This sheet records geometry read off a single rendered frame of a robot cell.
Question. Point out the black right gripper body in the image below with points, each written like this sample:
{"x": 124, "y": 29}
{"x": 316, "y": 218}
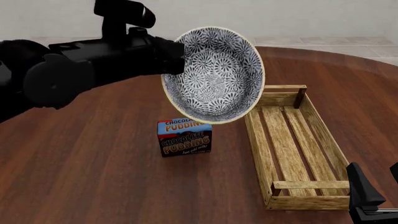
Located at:
{"x": 373, "y": 215}

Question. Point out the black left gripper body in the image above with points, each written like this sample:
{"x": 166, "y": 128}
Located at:
{"x": 144, "y": 56}

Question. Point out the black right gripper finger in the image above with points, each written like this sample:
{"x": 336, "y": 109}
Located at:
{"x": 395, "y": 172}
{"x": 362, "y": 186}

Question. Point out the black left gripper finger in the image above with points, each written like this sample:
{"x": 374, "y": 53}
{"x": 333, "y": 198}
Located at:
{"x": 174, "y": 58}

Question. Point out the black white patterned bowl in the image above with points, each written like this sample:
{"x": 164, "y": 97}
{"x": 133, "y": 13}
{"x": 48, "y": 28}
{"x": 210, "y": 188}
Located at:
{"x": 217, "y": 79}

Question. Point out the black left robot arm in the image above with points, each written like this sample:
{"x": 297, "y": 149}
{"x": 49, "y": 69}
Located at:
{"x": 56, "y": 79}

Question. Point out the wooden slat tray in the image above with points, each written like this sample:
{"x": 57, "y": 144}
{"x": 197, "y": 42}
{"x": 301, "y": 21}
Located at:
{"x": 292, "y": 149}

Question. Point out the chocolate pudding box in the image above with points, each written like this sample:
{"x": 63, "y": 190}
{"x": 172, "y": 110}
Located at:
{"x": 185, "y": 142}

